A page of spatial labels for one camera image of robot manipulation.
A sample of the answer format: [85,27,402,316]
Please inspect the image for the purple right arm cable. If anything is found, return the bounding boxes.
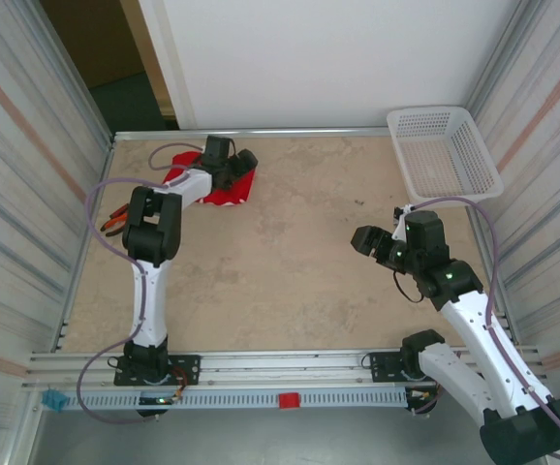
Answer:
[413,196,560,461]

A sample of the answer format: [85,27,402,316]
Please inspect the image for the aluminium table frame rail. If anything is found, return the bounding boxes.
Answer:
[112,126,392,142]

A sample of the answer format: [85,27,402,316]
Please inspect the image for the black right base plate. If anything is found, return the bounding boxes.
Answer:
[366,352,436,384]

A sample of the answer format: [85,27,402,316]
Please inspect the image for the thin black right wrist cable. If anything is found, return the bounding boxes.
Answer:
[393,269,425,304]

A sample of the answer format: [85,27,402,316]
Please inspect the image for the red t-shirt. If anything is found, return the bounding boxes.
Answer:
[161,150,257,207]

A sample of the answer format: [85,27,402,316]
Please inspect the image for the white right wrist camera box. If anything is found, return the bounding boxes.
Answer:
[393,202,417,241]

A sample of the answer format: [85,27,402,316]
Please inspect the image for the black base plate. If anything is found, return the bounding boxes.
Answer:
[366,352,436,384]
[113,355,202,388]

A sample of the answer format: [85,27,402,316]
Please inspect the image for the white slotted cable duct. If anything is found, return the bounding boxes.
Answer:
[61,389,410,411]

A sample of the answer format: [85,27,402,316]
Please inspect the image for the orange-handled pliers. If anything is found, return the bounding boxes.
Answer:
[100,215,129,237]

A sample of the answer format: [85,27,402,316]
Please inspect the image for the white perforated plastic basket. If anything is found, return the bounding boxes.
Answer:
[387,106,504,208]

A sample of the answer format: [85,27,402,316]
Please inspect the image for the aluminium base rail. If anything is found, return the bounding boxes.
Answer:
[27,351,543,388]

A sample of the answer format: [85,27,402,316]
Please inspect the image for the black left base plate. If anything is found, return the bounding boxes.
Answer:
[113,355,202,388]

